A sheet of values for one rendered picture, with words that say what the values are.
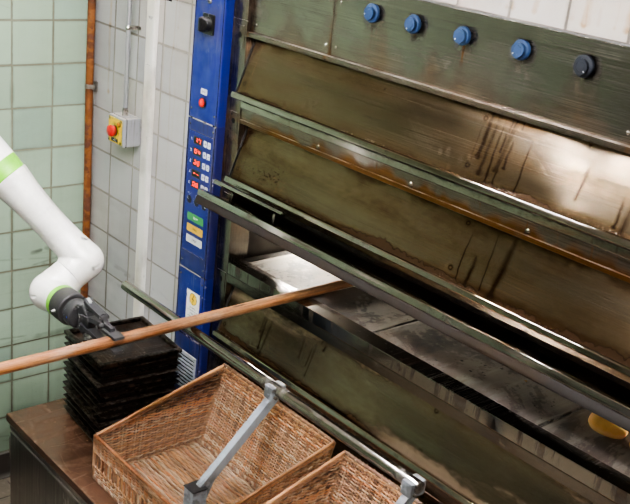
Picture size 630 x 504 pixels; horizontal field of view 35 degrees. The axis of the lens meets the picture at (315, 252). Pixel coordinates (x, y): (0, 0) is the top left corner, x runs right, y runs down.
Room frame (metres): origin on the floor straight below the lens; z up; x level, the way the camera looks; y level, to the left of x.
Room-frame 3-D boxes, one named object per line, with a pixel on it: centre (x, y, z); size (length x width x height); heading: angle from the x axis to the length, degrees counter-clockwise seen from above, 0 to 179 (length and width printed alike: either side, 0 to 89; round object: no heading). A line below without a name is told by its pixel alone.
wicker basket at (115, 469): (2.55, 0.24, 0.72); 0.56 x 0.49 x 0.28; 43
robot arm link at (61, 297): (2.48, 0.64, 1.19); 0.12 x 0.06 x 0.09; 133
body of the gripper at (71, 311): (2.42, 0.59, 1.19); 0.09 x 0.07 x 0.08; 43
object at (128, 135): (3.38, 0.70, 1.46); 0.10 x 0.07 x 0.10; 43
